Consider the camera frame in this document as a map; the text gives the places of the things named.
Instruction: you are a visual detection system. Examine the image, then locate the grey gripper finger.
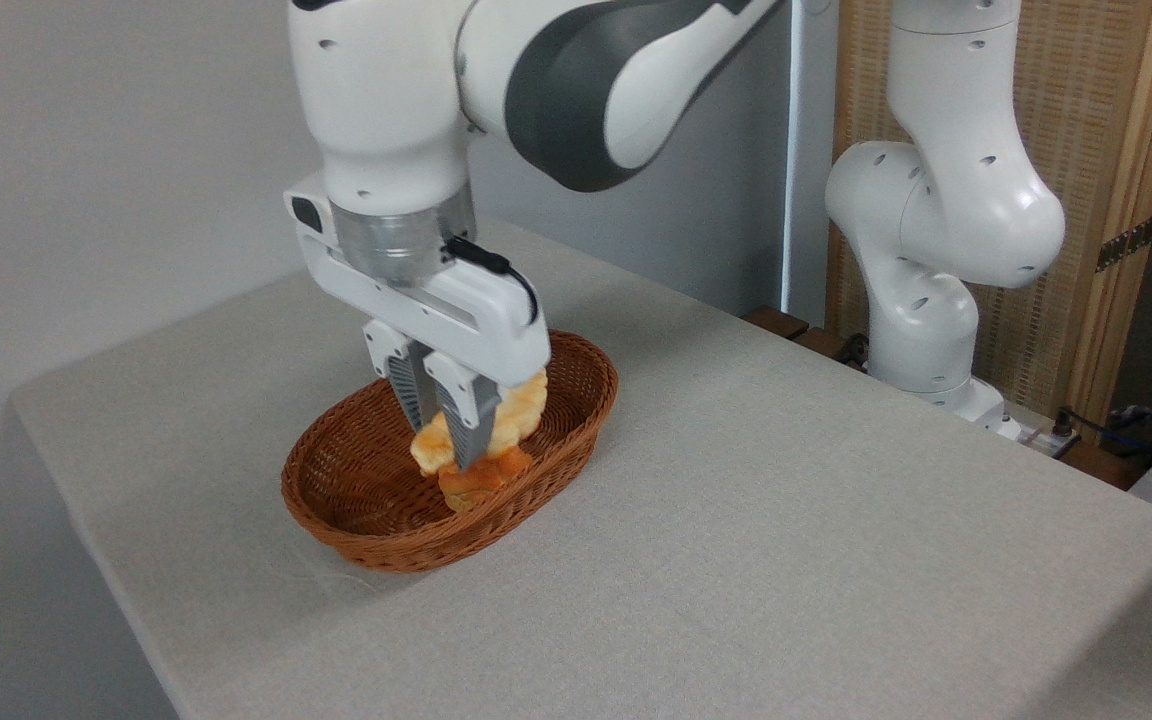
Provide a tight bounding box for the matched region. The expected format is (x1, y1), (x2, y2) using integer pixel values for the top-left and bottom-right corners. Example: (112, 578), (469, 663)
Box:
(423, 350), (505, 472)
(363, 320), (438, 434)

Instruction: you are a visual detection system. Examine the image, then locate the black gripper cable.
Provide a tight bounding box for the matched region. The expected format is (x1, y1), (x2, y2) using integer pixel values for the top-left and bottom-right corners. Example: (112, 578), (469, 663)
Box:
(443, 236), (541, 327)

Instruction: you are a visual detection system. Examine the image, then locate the white vertical trim strip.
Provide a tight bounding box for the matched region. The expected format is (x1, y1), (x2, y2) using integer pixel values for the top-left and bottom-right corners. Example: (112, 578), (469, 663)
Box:
(779, 0), (808, 314)

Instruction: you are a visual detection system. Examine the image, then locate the small round orange bread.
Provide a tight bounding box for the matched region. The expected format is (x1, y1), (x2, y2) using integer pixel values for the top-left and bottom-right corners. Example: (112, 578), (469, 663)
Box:
(438, 445), (535, 514)

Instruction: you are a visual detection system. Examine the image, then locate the brown oval wicker basket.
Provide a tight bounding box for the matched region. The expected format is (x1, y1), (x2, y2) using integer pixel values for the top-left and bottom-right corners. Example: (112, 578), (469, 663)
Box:
(281, 330), (620, 574)

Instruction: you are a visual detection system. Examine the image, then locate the dark metal screen hinge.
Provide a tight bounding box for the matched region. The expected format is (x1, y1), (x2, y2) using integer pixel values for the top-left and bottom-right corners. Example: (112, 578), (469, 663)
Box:
(1096, 215), (1152, 273)

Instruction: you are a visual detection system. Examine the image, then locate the wooden folding screen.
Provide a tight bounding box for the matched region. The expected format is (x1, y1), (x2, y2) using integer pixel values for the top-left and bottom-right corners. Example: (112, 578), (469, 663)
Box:
(826, 0), (1152, 431)

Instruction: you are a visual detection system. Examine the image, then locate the black cable bundle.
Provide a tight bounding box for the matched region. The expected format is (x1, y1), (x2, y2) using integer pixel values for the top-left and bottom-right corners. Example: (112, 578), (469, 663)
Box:
(1051, 402), (1152, 473)

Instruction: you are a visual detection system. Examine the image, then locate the grey tablecloth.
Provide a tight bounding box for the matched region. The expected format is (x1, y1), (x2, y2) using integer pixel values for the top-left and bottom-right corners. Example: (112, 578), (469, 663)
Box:
(8, 215), (1152, 720)

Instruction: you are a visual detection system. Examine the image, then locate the long pale leaf-shaped bread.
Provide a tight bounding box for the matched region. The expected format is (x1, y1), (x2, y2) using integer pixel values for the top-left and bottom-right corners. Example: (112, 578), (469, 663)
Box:
(410, 367), (549, 478)

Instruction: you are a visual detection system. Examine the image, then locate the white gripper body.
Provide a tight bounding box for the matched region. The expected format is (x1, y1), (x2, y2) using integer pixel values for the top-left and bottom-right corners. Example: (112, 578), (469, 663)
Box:
(283, 180), (553, 390)

